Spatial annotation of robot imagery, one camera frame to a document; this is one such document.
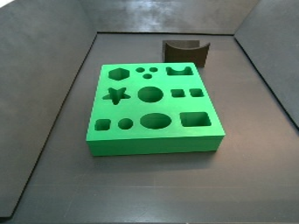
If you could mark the green shape sorter block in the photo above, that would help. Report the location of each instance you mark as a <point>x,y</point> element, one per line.
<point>152,109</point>

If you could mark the dark curved foam block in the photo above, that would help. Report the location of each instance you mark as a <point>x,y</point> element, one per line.
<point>186,51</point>

